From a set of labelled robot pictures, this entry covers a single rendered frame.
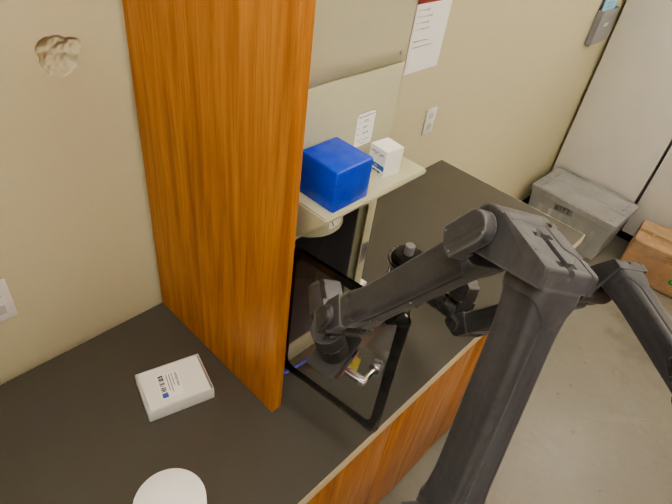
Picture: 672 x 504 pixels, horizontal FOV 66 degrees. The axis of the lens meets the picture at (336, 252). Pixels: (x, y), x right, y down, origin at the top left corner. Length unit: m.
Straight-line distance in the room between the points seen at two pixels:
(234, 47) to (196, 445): 0.87
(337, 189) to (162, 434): 0.72
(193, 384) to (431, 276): 0.83
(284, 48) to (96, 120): 0.58
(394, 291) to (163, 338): 0.90
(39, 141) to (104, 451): 0.68
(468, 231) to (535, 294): 0.10
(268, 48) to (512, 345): 0.54
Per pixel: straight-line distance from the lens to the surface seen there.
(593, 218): 3.75
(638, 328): 1.05
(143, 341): 1.52
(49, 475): 1.35
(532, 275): 0.53
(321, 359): 1.03
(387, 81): 1.13
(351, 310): 0.83
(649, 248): 3.79
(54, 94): 1.21
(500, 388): 0.58
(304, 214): 1.00
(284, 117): 0.83
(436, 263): 0.67
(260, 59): 0.84
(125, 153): 1.33
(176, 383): 1.37
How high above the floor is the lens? 2.08
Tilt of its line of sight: 39 degrees down
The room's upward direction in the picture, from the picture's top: 9 degrees clockwise
